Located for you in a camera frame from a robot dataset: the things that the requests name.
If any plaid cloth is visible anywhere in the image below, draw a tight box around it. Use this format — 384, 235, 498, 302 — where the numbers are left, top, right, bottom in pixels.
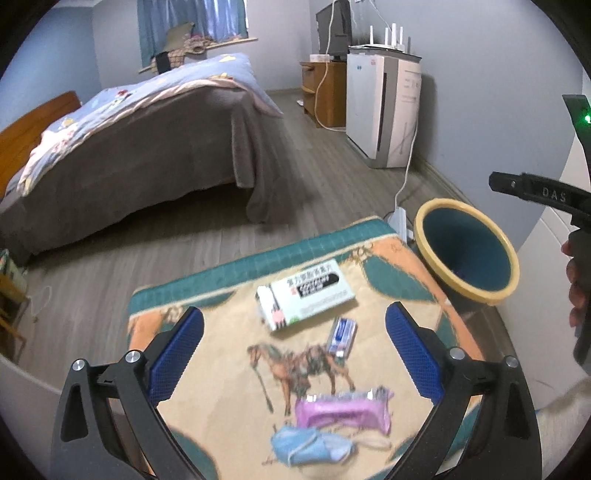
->
152, 37, 215, 75

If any quilted teal and beige mat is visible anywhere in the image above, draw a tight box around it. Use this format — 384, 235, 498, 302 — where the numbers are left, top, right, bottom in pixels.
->
126, 217, 490, 480

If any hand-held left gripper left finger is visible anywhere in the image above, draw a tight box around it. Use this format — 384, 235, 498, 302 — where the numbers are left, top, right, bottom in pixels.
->
51, 305, 205, 480

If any blue printed quilt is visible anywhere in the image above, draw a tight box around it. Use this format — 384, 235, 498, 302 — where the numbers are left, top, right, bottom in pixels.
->
16, 52, 284, 199

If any white cable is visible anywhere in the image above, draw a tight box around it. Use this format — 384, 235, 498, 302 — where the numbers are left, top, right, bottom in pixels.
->
313, 2, 338, 130
393, 117, 420, 213

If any white cord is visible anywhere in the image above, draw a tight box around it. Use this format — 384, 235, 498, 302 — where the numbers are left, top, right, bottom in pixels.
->
30, 286, 51, 324

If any person's right hand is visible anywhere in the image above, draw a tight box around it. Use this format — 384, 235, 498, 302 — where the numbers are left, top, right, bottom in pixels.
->
561, 240, 591, 326

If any pale green medicine box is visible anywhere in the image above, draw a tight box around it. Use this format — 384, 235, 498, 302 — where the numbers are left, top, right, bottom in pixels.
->
255, 271, 358, 333

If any dark monitor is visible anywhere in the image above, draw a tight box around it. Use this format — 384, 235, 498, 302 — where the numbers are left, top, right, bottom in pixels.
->
315, 0, 354, 61

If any purple wrapper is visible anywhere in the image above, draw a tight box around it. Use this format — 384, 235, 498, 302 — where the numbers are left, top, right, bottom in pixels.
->
294, 387, 395, 435

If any white air purifier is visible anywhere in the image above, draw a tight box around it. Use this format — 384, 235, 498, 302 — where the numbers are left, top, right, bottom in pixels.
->
345, 52, 423, 169

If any white router with antennas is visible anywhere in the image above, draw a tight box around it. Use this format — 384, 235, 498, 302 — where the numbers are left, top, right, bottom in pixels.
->
348, 23, 423, 58

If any wooden headboard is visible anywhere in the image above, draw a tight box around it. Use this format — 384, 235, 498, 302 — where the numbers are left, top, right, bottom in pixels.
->
0, 90, 83, 199

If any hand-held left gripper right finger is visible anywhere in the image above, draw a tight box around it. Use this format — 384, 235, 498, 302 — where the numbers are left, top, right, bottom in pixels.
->
385, 302, 542, 480

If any bed with grey blanket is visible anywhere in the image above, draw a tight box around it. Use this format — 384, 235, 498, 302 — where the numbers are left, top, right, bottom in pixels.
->
0, 85, 278, 268

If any teal bin with yellow rim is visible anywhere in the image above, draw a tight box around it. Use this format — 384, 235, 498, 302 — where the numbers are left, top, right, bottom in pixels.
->
413, 198, 520, 306

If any small blue white packet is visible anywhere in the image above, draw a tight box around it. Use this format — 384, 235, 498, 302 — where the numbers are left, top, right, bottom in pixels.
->
327, 316, 358, 358

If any blue curtain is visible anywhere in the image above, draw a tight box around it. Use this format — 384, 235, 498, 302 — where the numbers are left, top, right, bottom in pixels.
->
136, 0, 250, 70

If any blue face mask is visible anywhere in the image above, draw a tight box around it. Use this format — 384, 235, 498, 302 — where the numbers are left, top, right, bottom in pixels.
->
270, 425, 393, 467

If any white power strip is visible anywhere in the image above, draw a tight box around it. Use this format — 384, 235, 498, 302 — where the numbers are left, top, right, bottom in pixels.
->
387, 208, 409, 241

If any wooden nightstand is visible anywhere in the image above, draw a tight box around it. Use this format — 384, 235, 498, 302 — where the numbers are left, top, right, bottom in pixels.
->
299, 60, 348, 129

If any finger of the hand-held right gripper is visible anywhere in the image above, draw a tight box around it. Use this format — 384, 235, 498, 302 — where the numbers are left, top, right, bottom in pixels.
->
489, 171, 528, 200

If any pale grey clothing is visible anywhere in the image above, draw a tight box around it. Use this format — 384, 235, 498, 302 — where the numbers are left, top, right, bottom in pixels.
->
536, 376, 591, 480

